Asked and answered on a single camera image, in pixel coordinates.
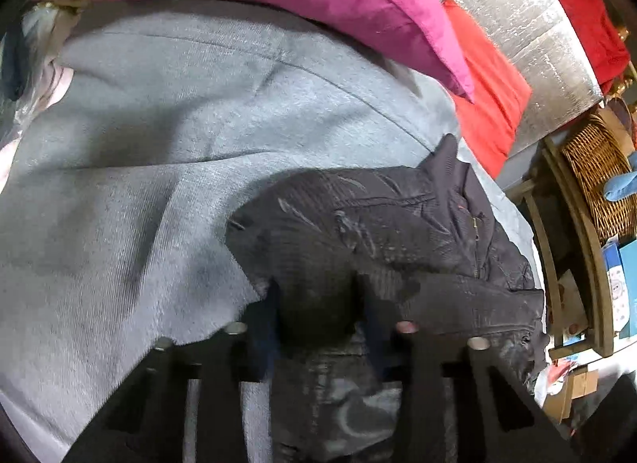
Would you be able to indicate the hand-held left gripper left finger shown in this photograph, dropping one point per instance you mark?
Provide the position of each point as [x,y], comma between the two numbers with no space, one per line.
[262,343]

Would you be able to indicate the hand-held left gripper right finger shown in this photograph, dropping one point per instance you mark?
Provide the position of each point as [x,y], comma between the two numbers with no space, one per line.
[378,348]

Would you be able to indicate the black quilted jacket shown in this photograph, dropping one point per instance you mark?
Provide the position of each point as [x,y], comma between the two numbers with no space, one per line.
[373,224]

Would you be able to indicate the cardboard box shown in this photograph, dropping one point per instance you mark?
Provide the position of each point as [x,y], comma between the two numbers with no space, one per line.
[572,393]

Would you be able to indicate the grey blanket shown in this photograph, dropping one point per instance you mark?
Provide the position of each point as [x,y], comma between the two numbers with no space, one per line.
[149,144]

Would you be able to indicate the wooden rack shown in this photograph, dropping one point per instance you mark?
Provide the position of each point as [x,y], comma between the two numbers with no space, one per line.
[592,264]

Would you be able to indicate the blue printed box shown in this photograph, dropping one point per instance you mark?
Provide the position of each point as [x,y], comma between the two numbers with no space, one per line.
[622,284]

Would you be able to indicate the red cushion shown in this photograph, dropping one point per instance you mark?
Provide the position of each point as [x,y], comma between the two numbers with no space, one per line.
[487,94]

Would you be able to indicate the wicker basket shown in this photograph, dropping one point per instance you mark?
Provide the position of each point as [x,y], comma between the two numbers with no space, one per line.
[592,169]

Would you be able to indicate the light blue cloth item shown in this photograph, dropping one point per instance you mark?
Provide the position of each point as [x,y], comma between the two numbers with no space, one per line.
[619,187]

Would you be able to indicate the clear plastic bag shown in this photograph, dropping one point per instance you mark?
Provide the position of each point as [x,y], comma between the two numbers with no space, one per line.
[30,60]

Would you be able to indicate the silver foil mat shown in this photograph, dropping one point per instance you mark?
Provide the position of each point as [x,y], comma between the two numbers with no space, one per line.
[522,10]

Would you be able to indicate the red cloth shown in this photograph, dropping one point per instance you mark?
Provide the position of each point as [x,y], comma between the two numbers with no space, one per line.
[577,5]

